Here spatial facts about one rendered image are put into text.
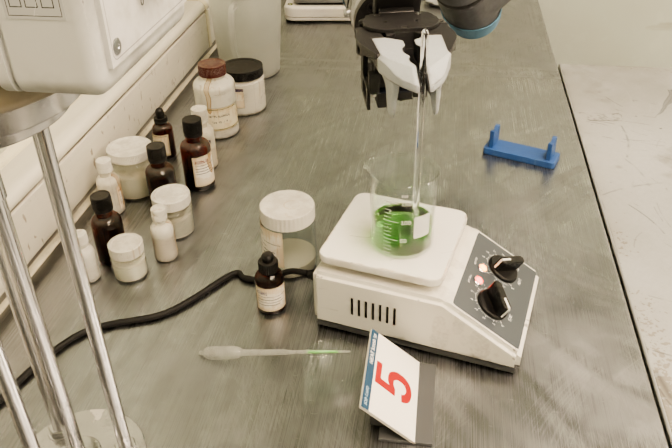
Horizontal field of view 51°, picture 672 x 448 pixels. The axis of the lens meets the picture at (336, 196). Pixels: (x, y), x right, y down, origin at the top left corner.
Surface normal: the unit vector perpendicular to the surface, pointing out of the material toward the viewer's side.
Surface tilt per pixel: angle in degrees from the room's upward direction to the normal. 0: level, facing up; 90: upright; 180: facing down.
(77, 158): 90
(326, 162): 0
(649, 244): 0
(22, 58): 90
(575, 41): 90
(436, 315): 90
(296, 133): 0
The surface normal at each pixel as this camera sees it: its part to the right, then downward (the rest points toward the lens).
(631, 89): -0.02, -0.84
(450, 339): -0.36, 0.50
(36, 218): 0.99, 0.07
